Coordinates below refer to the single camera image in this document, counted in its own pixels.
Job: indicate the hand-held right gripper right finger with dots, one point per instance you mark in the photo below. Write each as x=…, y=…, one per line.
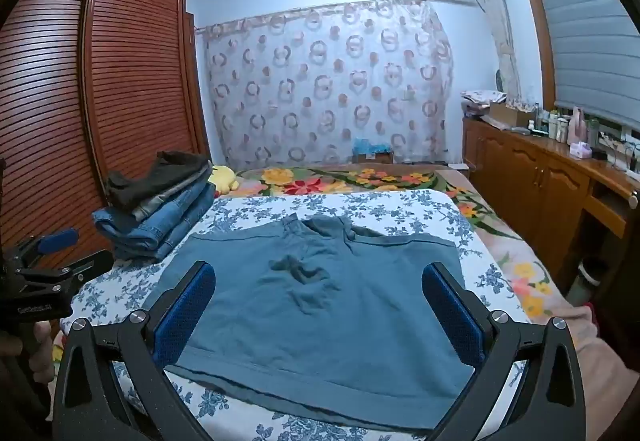
x=455, y=316

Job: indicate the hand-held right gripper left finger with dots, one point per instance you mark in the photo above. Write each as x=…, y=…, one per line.
x=187, y=311

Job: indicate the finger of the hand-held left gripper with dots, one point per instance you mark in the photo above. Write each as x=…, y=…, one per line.
x=57, y=241
x=75, y=267

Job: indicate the blue pants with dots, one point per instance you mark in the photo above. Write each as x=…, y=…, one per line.
x=300, y=321

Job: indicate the person's left hand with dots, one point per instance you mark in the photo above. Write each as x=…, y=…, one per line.
x=42, y=351

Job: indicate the folded denim jeans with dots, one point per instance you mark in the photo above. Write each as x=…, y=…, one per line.
x=150, y=236

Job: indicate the grey folded garment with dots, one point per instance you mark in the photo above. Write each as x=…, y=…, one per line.
x=172, y=202

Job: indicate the dark brown folded garment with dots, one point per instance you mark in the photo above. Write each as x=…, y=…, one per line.
x=150, y=181

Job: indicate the blue floral white sheet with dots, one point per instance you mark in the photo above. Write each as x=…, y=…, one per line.
x=400, y=216

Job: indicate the yellow plush toy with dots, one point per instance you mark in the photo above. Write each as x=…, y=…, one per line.
x=225, y=178

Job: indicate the long wooden cabinet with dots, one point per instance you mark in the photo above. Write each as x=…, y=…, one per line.
x=510, y=171

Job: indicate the wooden louvred wardrobe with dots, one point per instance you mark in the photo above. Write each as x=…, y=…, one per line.
x=125, y=71

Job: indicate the cardboard box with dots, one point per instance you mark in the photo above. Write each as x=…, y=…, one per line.
x=510, y=116

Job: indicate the pink tissue box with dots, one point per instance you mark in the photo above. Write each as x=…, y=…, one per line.
x=581, y=151

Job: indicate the white bottle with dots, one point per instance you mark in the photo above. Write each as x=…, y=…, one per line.
x=553, y=127
x=563, y=131

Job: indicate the folded floral cloth stack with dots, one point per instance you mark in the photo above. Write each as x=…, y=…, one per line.
x=482, y=101

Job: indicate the pink bottle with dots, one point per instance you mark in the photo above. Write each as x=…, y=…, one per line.
x=576, y=126

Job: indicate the green bottle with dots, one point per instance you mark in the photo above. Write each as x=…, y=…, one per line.
x=593, y=133

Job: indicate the beige window curtain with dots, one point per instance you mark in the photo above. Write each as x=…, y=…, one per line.
x=502, y=36

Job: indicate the grey window blind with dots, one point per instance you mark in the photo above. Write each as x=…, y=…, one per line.
x=585, y=21

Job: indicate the wooden window frame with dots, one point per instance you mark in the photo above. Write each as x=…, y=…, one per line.
x=537, y=21

